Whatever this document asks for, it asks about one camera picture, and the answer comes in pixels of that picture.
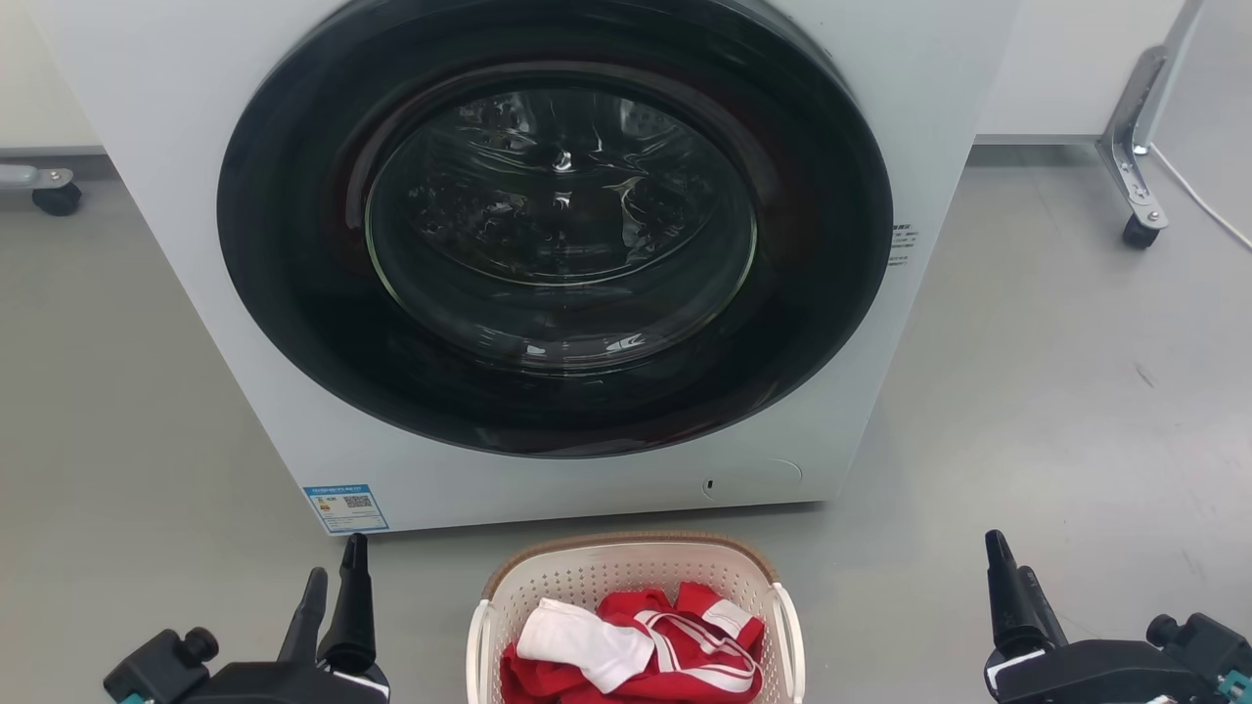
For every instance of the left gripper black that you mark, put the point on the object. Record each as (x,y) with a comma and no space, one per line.
(254,684)

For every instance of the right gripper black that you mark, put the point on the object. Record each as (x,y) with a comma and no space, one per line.
(1115,675)

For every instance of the white perforated laundry basket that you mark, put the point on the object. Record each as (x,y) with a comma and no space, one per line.
(626,565)

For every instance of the blue energy label sticker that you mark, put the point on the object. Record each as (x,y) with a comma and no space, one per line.
(344,508)

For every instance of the washer filter cover flap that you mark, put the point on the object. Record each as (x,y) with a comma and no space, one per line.
(753,481)

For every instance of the red garment with white stripes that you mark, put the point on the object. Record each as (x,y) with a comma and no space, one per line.
(704,675)

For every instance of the black round washer door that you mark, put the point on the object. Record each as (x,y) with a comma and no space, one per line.
(293,244)

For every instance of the small text sticker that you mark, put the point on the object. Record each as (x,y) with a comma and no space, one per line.
(902,246)

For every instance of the black caster wheel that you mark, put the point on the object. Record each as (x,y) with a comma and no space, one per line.
(57,200)
(1140,233)

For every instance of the white front-load washing machine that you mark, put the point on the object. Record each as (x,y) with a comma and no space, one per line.
(166,147)

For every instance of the white partition panel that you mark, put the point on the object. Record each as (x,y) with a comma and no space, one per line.
(1066,68)
(39,88)

